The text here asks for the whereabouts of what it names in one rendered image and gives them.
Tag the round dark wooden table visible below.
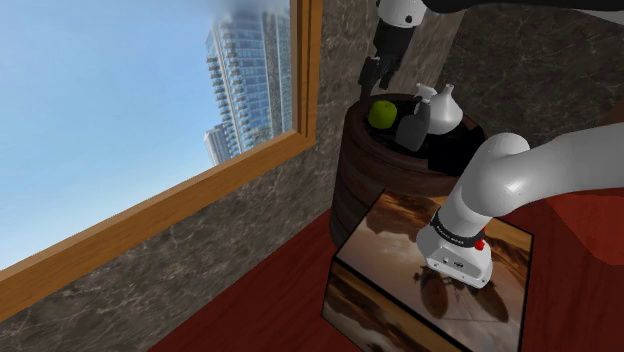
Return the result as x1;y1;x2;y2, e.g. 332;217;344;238
329;93;490;251

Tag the green apple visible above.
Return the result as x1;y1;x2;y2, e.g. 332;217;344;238
367;99;398;131

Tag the dark grey spray bottle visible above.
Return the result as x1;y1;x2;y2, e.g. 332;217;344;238
394;82;438;153

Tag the white vase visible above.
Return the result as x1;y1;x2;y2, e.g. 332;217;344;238
425;83;465;137

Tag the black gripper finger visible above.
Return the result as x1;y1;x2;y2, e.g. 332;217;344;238
358;55;383;100
379;65;402;92

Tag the wooden framed window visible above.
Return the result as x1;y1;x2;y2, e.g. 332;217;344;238
0;0;325;324

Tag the patterned robot stand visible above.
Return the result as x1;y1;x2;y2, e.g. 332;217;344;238
320;187;535;352

